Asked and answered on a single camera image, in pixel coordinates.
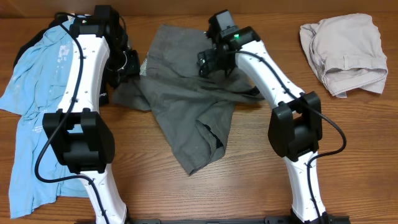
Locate grey shorts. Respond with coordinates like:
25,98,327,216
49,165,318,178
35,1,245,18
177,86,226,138
113,25,264,175

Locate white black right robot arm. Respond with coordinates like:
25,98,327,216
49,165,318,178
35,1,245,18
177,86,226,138
198,25,328,223

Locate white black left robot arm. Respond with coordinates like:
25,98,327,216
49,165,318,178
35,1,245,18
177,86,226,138
34,12,139,223

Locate black t-shirt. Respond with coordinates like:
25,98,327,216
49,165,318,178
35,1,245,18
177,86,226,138
5,6,139,113

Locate light blue t-shirt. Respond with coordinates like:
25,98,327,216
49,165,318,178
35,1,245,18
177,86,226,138
1,20,87,218

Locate beige folded shorts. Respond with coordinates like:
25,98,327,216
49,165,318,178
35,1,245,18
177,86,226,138
299,13,388,98

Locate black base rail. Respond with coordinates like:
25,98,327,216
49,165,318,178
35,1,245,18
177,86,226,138
126,215,351,224

